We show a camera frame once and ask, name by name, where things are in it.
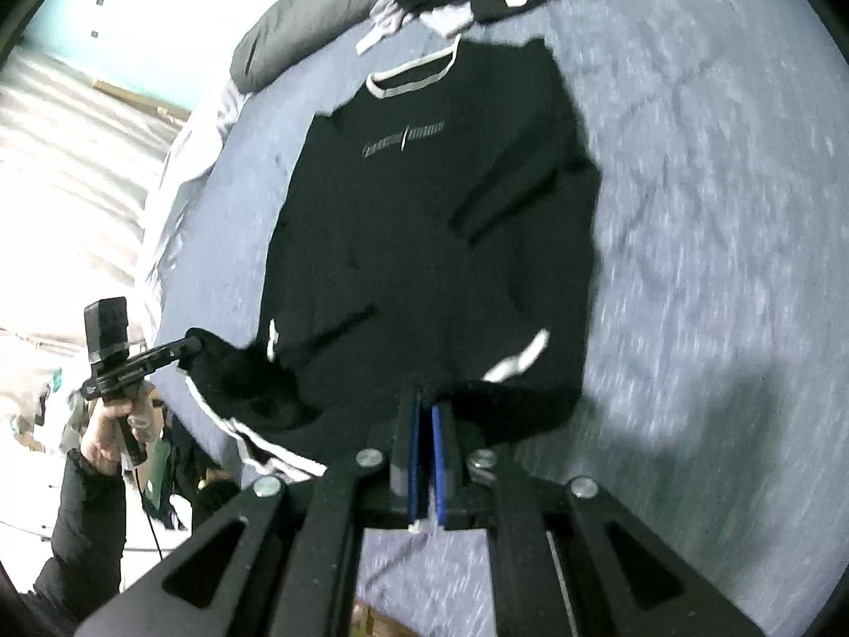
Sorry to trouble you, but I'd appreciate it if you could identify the black sweater white trim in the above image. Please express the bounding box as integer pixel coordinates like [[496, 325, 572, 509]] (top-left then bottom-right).
[[183, 39, 600, 480]]

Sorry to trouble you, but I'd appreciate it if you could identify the person's left forearm black sleeve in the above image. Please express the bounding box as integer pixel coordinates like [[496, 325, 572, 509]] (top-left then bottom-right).
[[22, 450, 127, 635]]

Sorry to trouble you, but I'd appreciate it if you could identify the person's left hand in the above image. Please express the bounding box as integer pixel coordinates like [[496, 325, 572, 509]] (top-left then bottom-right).
[[79, 381, 161, 476]]

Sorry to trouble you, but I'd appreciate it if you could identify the beige striped curtain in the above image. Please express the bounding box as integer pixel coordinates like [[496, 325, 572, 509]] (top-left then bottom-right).
[[2, 46, 181, 343]]

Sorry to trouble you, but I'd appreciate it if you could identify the light grey duvet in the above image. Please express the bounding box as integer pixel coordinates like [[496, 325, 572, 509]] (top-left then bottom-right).
[[141, 85, 254, 294]]

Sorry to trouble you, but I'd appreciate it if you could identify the dark grey long pillow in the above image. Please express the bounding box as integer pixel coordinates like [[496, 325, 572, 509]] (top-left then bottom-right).
[[230, 0, 377, 95]]

